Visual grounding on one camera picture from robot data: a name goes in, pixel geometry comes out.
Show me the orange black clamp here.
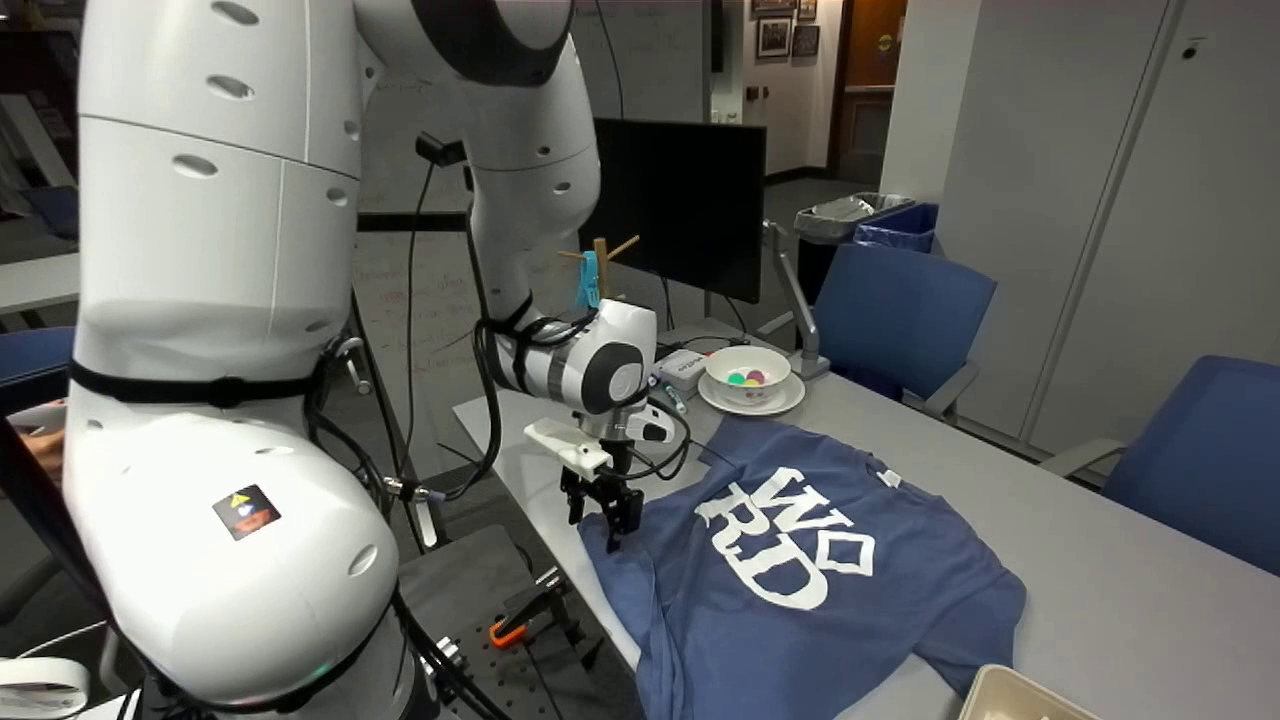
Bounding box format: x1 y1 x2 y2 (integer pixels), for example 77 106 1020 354
482 568 562 652

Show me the blue office chair near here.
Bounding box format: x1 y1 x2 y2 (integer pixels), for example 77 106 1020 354
1043 356 1280 574

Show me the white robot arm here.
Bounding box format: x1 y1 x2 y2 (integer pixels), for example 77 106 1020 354
63 0 655 720

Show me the blue t-shirt white print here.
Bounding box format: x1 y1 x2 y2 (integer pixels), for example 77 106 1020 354
578 422 1026 720

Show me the grey trash bin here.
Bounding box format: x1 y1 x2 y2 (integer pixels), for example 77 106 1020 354
791 193 940 295

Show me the black computer monitor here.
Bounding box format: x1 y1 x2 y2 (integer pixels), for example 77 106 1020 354
578 119 769 302

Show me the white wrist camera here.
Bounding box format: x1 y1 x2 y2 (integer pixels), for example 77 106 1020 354
524 422 613 482

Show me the white plate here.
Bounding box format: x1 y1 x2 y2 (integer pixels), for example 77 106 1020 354
695 378 808 422

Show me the blue office chair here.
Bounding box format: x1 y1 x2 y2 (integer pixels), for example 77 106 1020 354
811 242 994 417
1043 356 1280 574

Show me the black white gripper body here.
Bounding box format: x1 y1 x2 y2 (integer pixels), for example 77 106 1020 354
558 406 671 523

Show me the blue office chair far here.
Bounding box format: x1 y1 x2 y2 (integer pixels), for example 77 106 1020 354
811 242 994 417

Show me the white bowl with toys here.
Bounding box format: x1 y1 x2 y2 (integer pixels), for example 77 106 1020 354
704 344 791 393

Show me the beige plastic tray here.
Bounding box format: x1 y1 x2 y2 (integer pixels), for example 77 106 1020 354
955 665 1096 720

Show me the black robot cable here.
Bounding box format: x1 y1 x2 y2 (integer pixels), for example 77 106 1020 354
300 156 512 720

